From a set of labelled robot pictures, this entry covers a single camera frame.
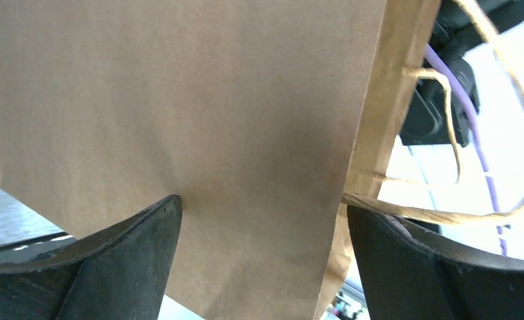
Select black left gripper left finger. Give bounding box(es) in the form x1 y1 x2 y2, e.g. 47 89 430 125
0 195 183 319

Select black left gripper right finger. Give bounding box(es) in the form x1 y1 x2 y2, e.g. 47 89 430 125
347 206 524 319

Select brown paper bag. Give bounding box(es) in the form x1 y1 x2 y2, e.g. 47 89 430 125
0 0 524 320

